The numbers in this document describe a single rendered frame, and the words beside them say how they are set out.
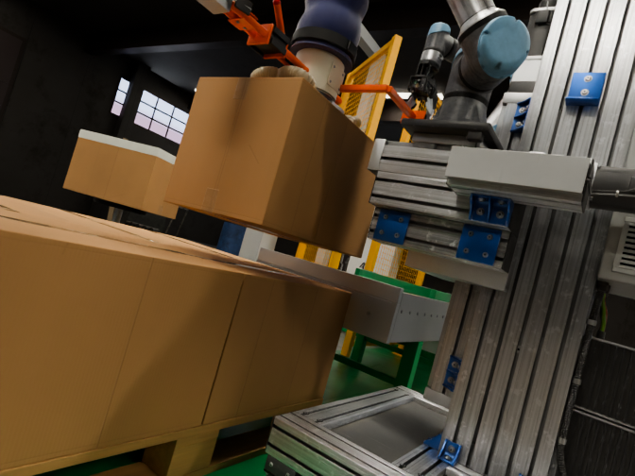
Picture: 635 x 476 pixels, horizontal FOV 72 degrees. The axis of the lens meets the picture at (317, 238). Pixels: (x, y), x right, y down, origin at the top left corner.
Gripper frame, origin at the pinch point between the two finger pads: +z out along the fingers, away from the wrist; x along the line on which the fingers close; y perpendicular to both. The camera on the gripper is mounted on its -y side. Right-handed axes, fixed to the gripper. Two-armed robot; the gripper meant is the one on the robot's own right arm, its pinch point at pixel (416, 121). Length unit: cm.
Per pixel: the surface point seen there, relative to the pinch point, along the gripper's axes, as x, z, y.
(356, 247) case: -7, 50, 3
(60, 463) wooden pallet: -6, 109, 90
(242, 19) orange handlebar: -24, 3, 68
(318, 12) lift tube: -23.6, -17.2, 40.4
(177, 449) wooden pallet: -7, 112, 61
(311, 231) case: -6, 51, 34
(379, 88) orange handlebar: -2.5, 1.1, 26.5
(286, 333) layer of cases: -7, 83, 30
